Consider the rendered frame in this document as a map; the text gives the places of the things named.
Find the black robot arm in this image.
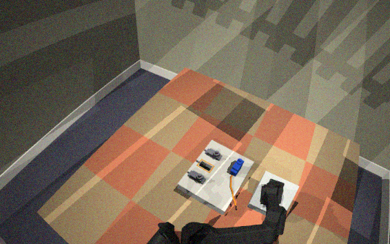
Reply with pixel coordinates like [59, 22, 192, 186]
[147, 179, 287, 244]

